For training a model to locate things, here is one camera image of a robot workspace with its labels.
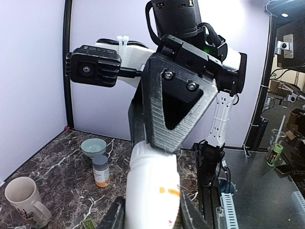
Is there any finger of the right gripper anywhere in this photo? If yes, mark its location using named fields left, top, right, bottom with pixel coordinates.
left=128, top=90, right=145, bottom=147
left=141, top=53, right=218, bottom=154

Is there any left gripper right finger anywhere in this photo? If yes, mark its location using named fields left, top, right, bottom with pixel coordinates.
left=180, top=191, right=211, bottom=229

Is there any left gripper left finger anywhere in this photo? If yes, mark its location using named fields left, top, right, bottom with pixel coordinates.
left=96, top=196, right=125, bottom=229

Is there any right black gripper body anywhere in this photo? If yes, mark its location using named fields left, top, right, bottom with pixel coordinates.
left=156, top=34, right=223, bottom=79

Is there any small white pill bottle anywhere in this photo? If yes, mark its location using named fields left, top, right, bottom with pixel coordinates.
left=124, top=141, right=181, bottom=229

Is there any orange pill bottle grey cap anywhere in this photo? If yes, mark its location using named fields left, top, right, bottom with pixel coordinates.
left=92, top=155, right=110, bottom=187

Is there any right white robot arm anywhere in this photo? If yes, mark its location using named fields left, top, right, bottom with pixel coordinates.
left=128, top=0, right=247, bottom=187

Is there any right light green bowl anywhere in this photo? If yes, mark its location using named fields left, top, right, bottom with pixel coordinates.
left=81, top=138, right=107, bottom=158

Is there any cream coral pattern mug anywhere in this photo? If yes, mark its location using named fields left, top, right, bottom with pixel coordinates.
left=4, top=177, right=52, bottom=229

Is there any green jar in background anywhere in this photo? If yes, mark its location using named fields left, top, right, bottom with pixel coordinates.
left=266, top=143, right=284, bottom=167

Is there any white slotted cable duct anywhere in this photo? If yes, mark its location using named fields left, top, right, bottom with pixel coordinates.
left=222, top=193, right=239, bottom=229

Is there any right black frame post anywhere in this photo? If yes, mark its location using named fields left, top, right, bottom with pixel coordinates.
left=62, top=0, right=74, bottom=130

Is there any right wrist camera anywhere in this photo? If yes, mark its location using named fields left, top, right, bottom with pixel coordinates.
left=67, top=35, right=154, bottom=88

